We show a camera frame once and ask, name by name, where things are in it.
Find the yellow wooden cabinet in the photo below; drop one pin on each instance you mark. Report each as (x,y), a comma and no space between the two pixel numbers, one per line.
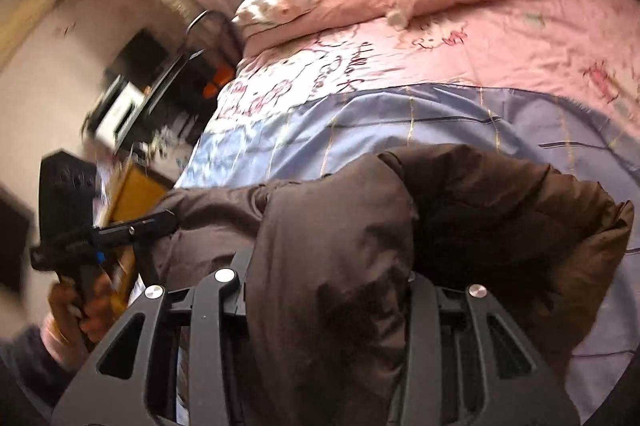
(137,191)

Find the black chair with orange seat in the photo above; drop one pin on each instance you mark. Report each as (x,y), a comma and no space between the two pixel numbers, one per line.
(215,76)

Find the white printed pillow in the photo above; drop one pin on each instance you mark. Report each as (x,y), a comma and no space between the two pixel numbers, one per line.
(280,6)

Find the person's left forearm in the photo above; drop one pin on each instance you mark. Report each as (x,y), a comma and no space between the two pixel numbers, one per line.
(25,356)

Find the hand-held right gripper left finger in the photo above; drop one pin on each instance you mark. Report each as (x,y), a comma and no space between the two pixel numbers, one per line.
(210,301)

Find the dark desk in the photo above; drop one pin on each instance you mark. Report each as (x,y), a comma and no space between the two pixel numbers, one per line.
(170,76)

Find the pink cartoon print bed sheet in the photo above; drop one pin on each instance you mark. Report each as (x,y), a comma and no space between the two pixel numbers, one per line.
(500,46)

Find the black monitor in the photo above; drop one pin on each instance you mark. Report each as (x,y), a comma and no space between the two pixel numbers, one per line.
(137,54)

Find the brown hooded puffer jacket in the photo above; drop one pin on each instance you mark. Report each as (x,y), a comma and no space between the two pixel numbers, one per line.
(350,256)

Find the person's left hand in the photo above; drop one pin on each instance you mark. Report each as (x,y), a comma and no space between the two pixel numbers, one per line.
(95,311)

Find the white printer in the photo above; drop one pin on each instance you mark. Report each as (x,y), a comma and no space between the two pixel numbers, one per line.
(120,111)

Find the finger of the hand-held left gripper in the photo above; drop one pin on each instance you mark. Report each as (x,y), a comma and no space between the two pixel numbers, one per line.
(135,228)

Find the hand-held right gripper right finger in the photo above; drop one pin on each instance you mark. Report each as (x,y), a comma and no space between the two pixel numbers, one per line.
(425,306)

